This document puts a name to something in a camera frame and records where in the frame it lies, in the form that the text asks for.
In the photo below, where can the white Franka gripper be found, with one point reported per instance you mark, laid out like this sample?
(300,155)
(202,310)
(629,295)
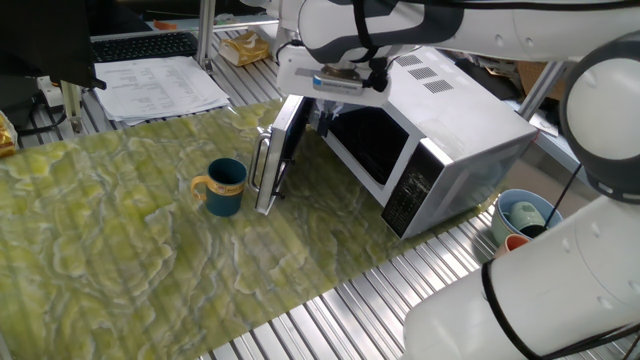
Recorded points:
(295,75)

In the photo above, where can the black glass microwave door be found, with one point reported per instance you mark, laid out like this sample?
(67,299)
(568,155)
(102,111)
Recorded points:
(275,150)

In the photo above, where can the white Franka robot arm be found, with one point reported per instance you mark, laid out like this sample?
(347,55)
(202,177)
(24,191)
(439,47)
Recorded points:
(500,30)

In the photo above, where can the silver microwave oven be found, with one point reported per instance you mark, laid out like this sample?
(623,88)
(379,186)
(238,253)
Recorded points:
(465,125)

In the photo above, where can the white printed paper stack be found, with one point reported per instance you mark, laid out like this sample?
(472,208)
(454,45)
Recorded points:
(155,87)

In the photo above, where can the small orange object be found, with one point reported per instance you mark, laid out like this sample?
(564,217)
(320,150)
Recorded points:
(165,24)

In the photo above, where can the black keyboard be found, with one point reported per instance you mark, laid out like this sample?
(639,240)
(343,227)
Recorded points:
(145,46)

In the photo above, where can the stack of light blue cups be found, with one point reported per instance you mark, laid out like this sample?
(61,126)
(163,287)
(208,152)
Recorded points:
(500,220)

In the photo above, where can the brown cardboard box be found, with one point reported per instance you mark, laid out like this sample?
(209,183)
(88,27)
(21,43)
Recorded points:
(530,80)

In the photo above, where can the white paper note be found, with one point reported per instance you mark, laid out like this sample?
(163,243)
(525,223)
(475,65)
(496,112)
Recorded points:
(545,125)

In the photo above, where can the pale green mug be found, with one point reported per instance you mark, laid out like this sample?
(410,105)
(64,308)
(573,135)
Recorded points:
(524,215)

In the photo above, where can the orange cup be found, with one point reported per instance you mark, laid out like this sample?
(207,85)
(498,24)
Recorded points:
(514,244)

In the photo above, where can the green marble pattern mat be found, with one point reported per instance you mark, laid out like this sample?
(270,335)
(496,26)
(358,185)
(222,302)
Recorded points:
(125,275)

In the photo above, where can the white power strip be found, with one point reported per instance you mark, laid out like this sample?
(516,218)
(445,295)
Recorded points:
(49,90)

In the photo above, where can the black monitor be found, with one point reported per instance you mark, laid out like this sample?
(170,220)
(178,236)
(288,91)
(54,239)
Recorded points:
(45,40)

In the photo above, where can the golden snack bag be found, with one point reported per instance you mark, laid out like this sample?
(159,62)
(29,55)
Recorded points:
(6,137)

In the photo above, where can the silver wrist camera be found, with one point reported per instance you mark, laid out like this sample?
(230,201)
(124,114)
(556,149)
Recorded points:
(340,85)

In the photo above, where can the aluminium frame post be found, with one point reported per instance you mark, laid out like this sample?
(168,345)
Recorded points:
(540,92)
(206,30)

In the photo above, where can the short aluminium post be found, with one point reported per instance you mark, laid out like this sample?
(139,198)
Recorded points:
(71,105)

